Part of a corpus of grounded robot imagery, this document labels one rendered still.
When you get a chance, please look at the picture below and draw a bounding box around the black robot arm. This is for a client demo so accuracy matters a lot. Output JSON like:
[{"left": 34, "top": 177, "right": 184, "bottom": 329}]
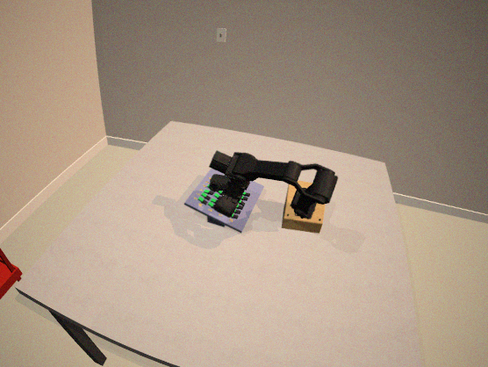
[{"left": 208, "top": 150, "right": 338, "bottom": 219}]

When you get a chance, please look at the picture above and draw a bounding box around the pale lavender switch panel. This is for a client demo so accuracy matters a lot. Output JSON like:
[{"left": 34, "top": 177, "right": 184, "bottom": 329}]
[{"left": 184, "top": 168, "right": 264, "bottom": 233}]

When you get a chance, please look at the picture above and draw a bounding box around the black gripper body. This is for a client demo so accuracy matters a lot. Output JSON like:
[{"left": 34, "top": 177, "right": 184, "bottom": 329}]
[{"left": 213, "top": 179, "right": 250, "bottom": 218}]

